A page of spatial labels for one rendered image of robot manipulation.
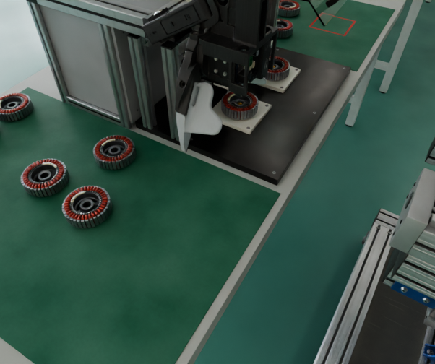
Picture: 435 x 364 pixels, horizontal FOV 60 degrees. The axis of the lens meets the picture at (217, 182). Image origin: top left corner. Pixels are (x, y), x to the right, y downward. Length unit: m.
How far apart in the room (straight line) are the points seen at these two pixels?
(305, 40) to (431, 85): 1.61
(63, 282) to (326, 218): 1.36
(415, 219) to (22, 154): 0.99
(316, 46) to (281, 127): 0.56
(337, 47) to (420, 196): 1.01
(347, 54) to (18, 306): 1.36
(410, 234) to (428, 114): 2.12
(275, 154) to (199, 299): 0.46
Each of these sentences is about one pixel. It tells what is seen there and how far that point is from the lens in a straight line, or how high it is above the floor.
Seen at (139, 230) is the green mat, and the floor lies 0.75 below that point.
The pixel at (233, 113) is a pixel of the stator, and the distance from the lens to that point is 1.12.
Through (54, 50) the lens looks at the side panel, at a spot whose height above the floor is 0.93.
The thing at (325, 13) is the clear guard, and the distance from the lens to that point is 1.21.
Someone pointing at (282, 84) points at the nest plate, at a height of 0.78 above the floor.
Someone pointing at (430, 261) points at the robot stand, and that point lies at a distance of 0.77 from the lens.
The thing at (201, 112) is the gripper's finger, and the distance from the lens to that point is 0.46.
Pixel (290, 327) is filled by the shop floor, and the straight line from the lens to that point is 1.62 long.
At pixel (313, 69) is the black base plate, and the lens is 1.44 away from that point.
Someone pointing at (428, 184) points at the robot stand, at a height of 0.99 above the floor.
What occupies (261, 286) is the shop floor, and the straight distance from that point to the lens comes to 1.68.
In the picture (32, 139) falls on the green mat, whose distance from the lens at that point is 1.24.
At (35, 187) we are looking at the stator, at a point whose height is 0.79.
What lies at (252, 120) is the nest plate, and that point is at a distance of 1.14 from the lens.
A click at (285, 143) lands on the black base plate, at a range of 1.10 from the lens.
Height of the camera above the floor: 1.49
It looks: 48 degrees down
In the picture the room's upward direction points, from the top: 1 degrees clockwise
